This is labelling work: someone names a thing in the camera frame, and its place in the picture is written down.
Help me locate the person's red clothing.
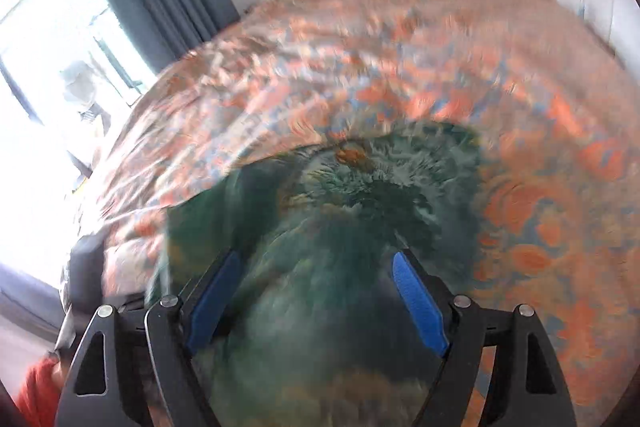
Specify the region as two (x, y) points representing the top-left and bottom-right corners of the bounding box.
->
(14, 353), (67, 427)

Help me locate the pale hanging laundry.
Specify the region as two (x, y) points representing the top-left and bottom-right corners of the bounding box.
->
(60, 59), (108, 120)

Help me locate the balcony glass door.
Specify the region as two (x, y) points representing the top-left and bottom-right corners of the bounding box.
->
(0, 0), (157, 293)

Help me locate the orange floral quilt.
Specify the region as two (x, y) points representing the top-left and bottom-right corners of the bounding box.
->
(62, 0), (640, 425)

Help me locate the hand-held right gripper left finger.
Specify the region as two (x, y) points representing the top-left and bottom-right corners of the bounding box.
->
(55, 249), (246, 427)

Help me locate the green printed padded jacket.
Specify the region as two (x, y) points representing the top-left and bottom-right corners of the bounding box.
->
(149, 121), (490, 427)

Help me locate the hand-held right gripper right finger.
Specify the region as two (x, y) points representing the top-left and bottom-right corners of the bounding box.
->
(391, 248), (576, 427)

